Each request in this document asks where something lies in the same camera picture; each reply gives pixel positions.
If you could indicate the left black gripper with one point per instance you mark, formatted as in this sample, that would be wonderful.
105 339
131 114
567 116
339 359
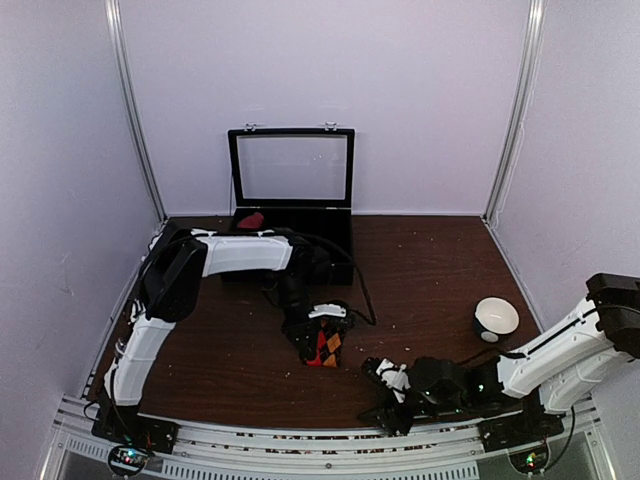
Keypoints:
298 330

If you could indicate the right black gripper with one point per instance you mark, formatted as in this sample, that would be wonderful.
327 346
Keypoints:
391 414

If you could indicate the black red orange argyle sock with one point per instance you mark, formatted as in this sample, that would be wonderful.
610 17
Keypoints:
330 343

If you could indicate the maroon purple striped sock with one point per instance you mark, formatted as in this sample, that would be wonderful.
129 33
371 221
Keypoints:
253 222

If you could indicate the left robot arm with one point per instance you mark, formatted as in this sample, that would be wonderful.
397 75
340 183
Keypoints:
168 288

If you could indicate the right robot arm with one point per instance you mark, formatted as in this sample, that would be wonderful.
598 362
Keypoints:
552 370

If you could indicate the white and navy bowl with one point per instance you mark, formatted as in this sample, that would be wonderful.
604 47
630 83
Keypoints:
495 319

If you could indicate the black display box with lid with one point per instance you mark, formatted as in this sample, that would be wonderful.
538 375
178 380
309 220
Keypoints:
298 178

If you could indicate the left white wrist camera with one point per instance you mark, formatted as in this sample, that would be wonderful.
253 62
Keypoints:
331 310

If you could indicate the front aluminium rail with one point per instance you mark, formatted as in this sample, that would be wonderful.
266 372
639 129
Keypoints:
214 451

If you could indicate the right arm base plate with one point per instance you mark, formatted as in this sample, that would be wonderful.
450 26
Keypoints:
516 430

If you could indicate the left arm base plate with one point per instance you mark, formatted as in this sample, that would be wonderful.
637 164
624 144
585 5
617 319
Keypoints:
144 433

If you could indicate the right aluminium frame post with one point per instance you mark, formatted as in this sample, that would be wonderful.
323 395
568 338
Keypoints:
524 88

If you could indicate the aluminium frame post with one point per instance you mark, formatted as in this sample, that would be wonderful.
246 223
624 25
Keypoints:
118 40
524 88

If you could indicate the left aluminium frame post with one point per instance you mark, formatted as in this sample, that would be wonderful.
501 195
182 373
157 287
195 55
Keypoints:
118 40

